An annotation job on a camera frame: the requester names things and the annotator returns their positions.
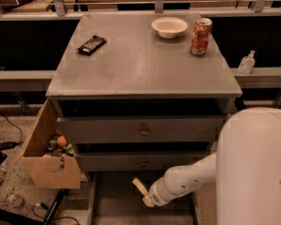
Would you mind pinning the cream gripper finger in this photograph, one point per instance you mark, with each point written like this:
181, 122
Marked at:
140, 186
147, 201

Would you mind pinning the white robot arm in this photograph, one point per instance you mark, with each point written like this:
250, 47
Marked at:
246, 169

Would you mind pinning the open bottom grey drawer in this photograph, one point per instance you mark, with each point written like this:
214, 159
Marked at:
116, 201

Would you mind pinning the middle grey drawer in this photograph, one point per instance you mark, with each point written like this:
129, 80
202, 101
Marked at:
136, 161

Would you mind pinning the top grey drawer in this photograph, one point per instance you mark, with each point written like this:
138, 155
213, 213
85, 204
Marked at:
141, 129

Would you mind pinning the grey metal drawer cabinet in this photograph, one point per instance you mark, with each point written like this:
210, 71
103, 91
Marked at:
138, 73

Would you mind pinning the cardboard box of items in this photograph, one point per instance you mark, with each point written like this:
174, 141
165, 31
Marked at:
48, 172

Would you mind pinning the orange ball in box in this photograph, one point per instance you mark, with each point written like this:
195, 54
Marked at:
61, 141

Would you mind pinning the glass jar on floor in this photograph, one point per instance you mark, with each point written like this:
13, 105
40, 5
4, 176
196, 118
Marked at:
16, 201

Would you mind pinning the black snack bag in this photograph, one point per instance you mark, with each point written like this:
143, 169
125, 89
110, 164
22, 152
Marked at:
91, 45

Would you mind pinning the white paper bowl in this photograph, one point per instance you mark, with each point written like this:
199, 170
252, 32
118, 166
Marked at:
169, 27

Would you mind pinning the clear hand sanitizer bottle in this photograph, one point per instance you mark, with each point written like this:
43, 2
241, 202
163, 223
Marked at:
247, 63

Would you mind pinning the crumpled orange soda can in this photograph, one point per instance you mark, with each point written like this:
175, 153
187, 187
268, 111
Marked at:
200, 39

